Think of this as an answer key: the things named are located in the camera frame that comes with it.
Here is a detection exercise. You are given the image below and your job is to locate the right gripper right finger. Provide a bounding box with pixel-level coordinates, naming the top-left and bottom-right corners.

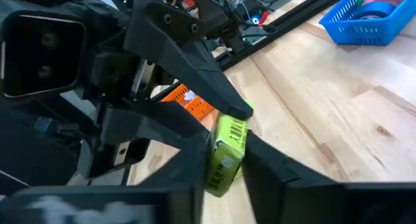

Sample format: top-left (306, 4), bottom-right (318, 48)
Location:
top-left (241, 131), bottom-right (346, 224)

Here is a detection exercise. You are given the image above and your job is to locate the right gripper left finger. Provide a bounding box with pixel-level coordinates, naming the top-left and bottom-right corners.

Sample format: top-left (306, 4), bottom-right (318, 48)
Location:
top-left (139, 131), bottom-right (214, 224)

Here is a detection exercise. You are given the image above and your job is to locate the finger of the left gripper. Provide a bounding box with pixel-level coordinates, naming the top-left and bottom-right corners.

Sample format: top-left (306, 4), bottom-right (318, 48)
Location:
top-left (123, 0), bottom-right (254, 119)
top-left (99, 102), bottom-right (209, 150)

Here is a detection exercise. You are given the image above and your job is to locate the green staple box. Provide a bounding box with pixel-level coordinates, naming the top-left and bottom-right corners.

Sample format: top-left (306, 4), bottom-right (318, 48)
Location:
top-left (204, 100), bottom-right (254, 199)

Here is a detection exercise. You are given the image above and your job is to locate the blue plastic basket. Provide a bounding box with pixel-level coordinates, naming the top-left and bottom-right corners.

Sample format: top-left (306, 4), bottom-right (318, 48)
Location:
top-left (318, 0), bottom-right (416, 47)

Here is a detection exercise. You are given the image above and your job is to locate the blue tape roll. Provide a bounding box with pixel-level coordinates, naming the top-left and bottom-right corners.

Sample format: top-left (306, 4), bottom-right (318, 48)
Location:
top-left (352, 1), bottom-right (396, 20)

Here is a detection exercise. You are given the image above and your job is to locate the orange plastic basket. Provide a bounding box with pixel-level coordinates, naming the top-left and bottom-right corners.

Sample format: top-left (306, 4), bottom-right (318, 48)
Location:
top-left (161, 83), bottom-right (216, 121)

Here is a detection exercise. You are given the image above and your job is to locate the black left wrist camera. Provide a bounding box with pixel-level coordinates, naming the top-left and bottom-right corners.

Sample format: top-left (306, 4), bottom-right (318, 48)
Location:
top-left (0, 10), bottom-right (88, 99)

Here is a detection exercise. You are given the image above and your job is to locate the black aluminium table frame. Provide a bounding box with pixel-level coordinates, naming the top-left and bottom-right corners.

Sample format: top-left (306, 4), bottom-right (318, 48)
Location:
top-left (214, 0), bottom-right (350, 72)

